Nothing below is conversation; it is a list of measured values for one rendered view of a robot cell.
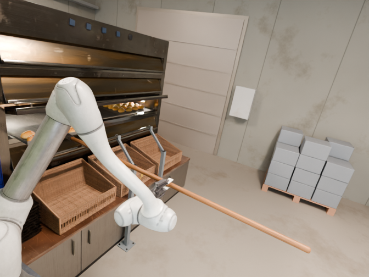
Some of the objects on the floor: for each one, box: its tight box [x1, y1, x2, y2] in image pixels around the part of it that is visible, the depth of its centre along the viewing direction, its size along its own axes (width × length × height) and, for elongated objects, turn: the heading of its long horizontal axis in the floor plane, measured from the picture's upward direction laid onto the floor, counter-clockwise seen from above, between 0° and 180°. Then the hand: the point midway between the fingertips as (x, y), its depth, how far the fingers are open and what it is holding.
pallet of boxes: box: [261, 126, 355, 217], centre depth 378 cm, size 112×72×107 cm, turn 40°
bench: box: [21, 148, 190, 277], centre depth 240 cm, size 56×242×58 cm, turn 126°
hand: (168, 183), depth 133 cm, fingers closed on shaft, 3 cm apart
